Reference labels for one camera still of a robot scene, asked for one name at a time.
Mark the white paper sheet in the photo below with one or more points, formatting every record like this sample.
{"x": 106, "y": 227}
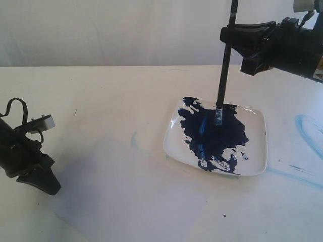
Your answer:
{"x": 115, "y": 193}

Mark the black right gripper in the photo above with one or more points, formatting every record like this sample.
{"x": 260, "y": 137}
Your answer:
{"x": 285, "y": 46}

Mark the black paintbrush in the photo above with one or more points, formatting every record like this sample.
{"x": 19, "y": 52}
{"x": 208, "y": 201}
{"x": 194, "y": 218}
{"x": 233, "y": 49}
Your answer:
{"x": 218, "y": 118}

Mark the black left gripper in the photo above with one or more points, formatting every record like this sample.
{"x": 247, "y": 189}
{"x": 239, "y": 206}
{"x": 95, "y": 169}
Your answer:
{"x": 21, "y": 154}

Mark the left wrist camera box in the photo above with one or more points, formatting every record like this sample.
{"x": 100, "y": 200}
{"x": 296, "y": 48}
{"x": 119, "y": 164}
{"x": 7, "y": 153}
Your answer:
{"x": 44, "y": 123}

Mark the white square paint plate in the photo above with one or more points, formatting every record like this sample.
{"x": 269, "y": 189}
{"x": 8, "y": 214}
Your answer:
{"x": 238, "y": 147}

